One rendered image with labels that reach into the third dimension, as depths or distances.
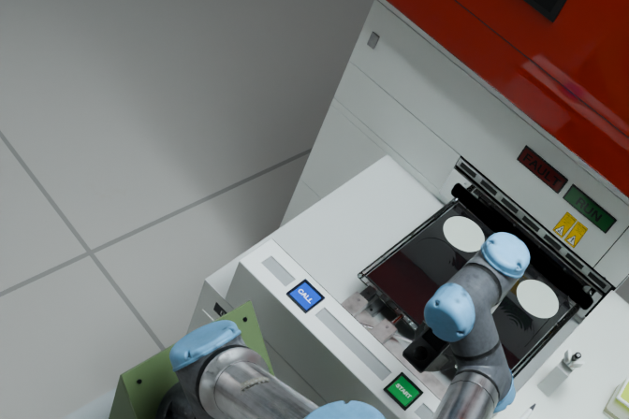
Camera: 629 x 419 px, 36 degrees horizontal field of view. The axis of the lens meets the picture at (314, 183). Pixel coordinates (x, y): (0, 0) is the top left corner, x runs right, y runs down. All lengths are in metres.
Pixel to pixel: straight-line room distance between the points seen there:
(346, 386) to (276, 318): 0.19
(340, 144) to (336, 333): 0.76
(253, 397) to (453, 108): 1.05
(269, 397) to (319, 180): 1.35
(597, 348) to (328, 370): 0.58
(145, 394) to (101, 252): 1.39
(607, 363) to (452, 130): 0.61
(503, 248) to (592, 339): 0.64
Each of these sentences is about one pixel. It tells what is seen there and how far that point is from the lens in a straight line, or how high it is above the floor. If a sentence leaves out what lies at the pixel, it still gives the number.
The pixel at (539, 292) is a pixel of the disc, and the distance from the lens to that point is 2.20.
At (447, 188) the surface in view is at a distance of 2.31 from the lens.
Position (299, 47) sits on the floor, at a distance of 3.86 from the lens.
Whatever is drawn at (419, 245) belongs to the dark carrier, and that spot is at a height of 0.90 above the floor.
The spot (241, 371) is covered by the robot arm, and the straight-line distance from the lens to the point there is 1.42.
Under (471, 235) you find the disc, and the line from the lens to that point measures 2.22.
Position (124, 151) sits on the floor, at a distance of 3.30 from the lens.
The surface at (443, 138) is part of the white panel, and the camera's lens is 2.27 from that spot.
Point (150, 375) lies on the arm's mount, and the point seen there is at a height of 1.00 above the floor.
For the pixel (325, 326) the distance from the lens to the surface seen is 1.87.
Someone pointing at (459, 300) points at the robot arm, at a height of 1.39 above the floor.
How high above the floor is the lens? 2.47
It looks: 47 degrees down
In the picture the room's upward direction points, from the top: 24 degrees clockwise
